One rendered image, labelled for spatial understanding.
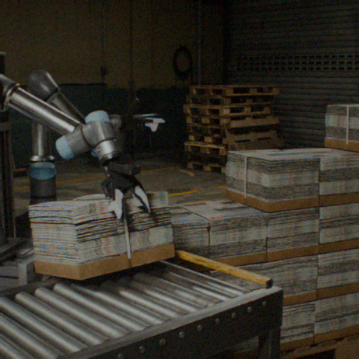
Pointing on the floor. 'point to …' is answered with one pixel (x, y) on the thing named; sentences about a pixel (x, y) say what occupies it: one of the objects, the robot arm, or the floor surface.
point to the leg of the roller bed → (269, 345)
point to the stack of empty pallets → (229, 92)
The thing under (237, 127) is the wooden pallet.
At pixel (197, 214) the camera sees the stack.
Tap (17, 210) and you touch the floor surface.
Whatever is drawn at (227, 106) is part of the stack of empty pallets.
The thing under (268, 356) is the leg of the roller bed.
